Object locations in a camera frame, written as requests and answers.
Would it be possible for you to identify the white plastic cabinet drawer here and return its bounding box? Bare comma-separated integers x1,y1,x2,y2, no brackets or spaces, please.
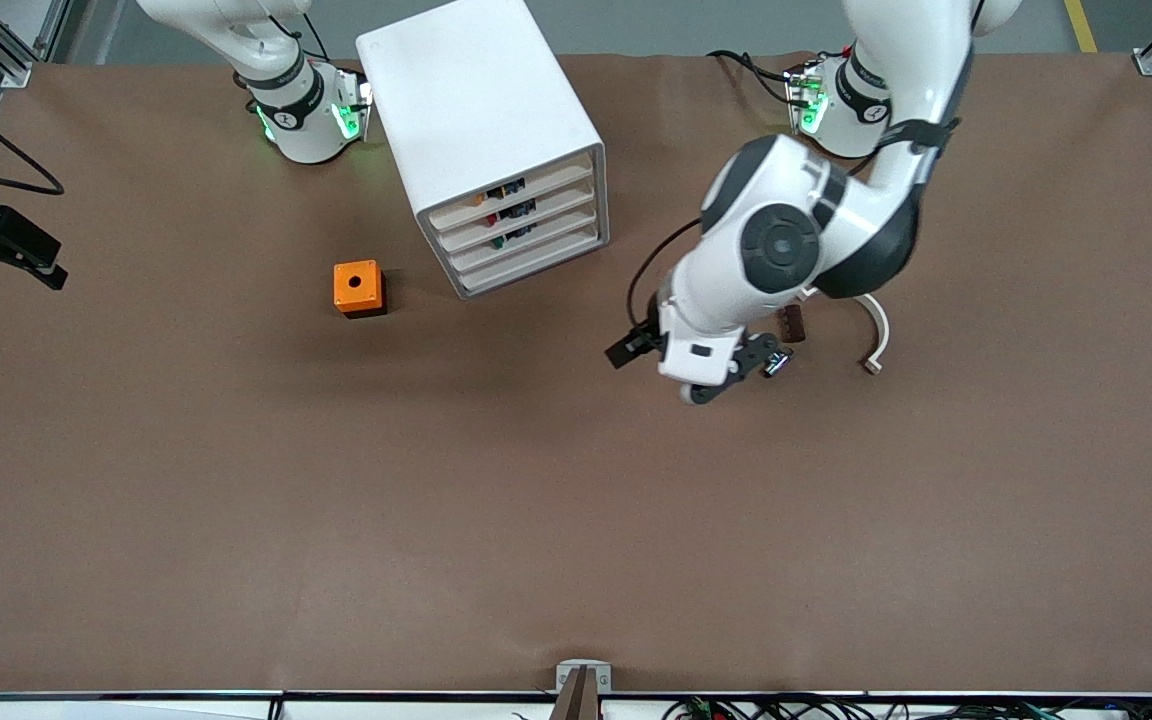
456,230,607,298
436,183,601,257
426,160,599,236
446,207,603,278

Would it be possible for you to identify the white drawer cabinet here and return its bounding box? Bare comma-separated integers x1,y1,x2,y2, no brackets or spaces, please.
355,0,610,301

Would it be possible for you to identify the brown table cover mat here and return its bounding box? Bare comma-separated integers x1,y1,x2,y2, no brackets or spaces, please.
0,50,1152,696

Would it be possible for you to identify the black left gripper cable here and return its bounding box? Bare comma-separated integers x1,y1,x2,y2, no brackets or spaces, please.
626,218,705,341

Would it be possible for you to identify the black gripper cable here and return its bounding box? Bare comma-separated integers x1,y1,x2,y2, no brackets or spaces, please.
0,80,65,196
626,218,705,341

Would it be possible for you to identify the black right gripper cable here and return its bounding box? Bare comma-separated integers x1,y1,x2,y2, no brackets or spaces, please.
0,80,65,196

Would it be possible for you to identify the white curved plastic bracket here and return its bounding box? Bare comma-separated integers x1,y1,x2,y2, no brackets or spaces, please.
856,293,891,377

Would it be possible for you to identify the orange button enclosure box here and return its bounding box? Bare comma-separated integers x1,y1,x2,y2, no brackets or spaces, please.
333,260,388,320

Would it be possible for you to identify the black base power cable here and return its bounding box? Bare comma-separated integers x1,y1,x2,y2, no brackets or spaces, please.
706,48,799,106

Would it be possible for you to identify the grey metal mount bracket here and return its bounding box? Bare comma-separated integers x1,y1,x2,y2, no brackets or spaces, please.
554,659,613,694

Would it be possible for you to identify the brown camera post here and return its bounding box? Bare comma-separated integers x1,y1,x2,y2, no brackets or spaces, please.
548,668,603,720

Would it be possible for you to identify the black cable bundle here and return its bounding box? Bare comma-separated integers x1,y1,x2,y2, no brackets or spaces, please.
661,693,1152,720

